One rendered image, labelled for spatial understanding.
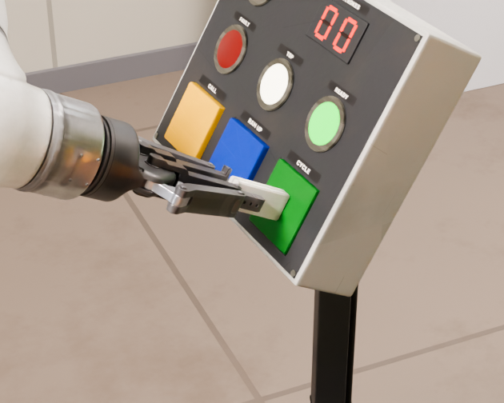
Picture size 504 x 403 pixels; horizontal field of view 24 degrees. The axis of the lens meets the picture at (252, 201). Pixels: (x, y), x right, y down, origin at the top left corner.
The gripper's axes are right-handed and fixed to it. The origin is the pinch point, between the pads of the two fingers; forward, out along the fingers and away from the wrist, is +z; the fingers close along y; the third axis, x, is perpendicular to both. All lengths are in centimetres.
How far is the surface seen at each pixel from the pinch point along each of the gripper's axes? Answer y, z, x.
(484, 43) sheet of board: -166, 195, 10
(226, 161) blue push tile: -10.7, 3.1, -0.4
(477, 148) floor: -135, 179, -15
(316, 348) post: -8.6, 27.3, -20.0
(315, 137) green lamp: 0.0, 3.5, 7.8
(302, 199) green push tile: 2.4, 3.5, 2.0
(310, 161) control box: 0.6, 3.8, 5.6
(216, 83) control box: -19.7, 3.8, 5.3
